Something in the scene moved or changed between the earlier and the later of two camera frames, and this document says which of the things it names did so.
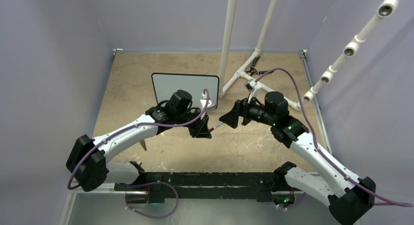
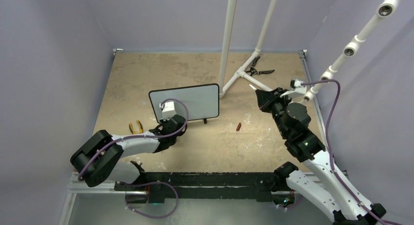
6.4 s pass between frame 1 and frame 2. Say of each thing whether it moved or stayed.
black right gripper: moved
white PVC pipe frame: stayed
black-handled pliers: stayed
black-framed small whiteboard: moved
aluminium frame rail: stayed
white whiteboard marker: moved
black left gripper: moved
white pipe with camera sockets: stayed
